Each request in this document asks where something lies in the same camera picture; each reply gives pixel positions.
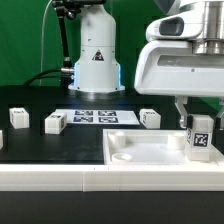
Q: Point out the sheet of fiducial tags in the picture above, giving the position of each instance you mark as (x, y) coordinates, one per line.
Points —
(104, 117)

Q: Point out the white square tabletop part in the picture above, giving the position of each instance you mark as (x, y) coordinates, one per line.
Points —
(150, 147)

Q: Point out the white block at left edge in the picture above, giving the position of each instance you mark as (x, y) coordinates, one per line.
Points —
(1, 139)

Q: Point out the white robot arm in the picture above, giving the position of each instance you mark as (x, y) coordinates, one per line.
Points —
(97, 71)

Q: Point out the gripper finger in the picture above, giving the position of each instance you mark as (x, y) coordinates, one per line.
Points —
(219, 121)

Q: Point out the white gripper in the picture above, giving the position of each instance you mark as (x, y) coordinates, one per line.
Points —
(184, 56)

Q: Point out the white U-shaped fence wall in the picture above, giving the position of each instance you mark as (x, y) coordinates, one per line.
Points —
(89, 178)

